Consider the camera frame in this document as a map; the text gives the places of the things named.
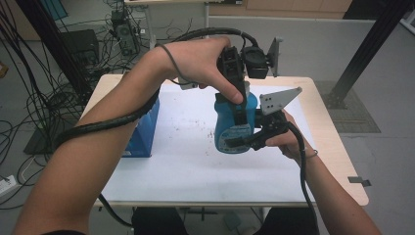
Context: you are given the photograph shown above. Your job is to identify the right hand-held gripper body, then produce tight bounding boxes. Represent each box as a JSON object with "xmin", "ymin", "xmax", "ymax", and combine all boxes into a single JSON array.
[{"xmin": 250, "ymin": 86, "xmax": 303, "ymax": 152}]

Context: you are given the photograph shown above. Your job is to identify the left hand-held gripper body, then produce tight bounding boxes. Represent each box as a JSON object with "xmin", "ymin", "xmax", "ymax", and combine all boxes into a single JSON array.
[{"xmin": 215, "ymin": 35, "xmax": 284, "ymax": 99}]

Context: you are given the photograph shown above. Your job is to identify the person's right hand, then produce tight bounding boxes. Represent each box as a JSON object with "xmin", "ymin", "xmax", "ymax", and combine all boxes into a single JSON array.
[{"xmin": 264, "ymin": 110, "xmax": 311, "ymax": 165}]

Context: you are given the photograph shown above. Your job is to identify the person's left hand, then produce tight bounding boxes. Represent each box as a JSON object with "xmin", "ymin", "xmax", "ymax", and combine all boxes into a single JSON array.
[{"xmin": 152, "ymin": 35, "xmax": 245, "ymax": 106}]

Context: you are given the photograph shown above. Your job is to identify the white paper sheet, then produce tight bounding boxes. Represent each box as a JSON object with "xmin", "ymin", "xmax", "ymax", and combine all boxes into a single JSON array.
[{"xmin": 101, "ymin": 82, "xmax": 318, "ymax": 204}]

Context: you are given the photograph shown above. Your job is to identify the grey floor mat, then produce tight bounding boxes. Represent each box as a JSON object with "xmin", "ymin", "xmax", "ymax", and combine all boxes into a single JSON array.
[{"xmin": 313, "ymin": 80, "xmax": 382, "ymax": 134}]

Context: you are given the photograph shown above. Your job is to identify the light wooden table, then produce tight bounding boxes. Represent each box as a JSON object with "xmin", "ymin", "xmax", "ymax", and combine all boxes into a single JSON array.
[{"xmin": 80, "ymin": 73, "xmax": 370, "ymax": 209}]

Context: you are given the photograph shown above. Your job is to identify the blue cardboard box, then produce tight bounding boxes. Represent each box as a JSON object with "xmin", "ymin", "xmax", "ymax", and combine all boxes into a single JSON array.
[{"xmin": 122, "ymin": 97, "xmax": 161, "ymax": 159}]

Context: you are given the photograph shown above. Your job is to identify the computer tower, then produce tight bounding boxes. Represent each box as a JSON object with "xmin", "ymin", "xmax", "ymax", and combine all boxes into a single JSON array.
[{"xmin": 110, "ymin": 9, "xmax": 142, "ymax": 57}]

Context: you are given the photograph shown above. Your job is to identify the person's legs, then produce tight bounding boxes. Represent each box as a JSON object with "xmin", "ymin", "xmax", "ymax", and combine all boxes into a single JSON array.
[{"xmin": 131, "ymin": 206, "xmax": 320, "ymax": 235}]

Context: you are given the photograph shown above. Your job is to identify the black equipment box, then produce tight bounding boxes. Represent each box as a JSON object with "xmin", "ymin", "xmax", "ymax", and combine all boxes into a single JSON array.
[{"xmin": 61, "ymin": 28, "xmax": 101, "ymax": 68}]

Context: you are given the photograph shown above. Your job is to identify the white power strip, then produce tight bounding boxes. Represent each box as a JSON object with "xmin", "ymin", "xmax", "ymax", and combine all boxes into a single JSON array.
[{"xmin": 0, "ymin": 174, "xmax": 18, "ymax": 198}]

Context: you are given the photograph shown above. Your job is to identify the thin grey cable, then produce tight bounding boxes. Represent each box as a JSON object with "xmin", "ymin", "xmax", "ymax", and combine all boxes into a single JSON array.
[{"xmin": 159, "ymin": 43, "xmax": 199, "ymax": 91}]

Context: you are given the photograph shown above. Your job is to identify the thin wrist bracelet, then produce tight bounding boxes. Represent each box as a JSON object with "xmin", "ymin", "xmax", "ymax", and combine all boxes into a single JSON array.
[{"xmin": 302, "ymin": 148, "xmax": 319, "ymax": 161}]

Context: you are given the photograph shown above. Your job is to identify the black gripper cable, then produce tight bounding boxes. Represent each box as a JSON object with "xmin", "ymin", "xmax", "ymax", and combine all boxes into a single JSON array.
[{"xmin": 285, "ymin": 120, "xmax": 321, "ymax": 235}]

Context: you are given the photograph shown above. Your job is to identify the black metal frame post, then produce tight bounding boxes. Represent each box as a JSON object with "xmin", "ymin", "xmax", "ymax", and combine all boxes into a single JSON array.
[{"xmin": 325, "ymin": 0, "xmax": 415, "ymax": 110}]

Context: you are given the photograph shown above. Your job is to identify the grey metal bracket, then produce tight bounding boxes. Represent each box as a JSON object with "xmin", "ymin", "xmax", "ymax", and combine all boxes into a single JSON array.
[{"xmin": 346, "ymin": 175, "xmax": 373, "ymax": 188}]

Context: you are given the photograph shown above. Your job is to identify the thick black sleeved cable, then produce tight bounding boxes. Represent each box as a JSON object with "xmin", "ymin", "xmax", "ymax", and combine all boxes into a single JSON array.
[{"xmin": 53, "ymin": 26, "xmax": 260, "ymax": 228}]

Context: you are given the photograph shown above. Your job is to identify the black slanted metal post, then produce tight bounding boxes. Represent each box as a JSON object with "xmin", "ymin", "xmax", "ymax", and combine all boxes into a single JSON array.
[{"xmin": 15, "ymin": 0, "xmax": 93, "ymax": 101}]

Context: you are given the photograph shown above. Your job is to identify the tangle of floor cables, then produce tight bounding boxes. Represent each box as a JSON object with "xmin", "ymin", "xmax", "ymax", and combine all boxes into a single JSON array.
[{"xmin": 0, "ymin": 0, "xmax": 158, "ymax": 210}]

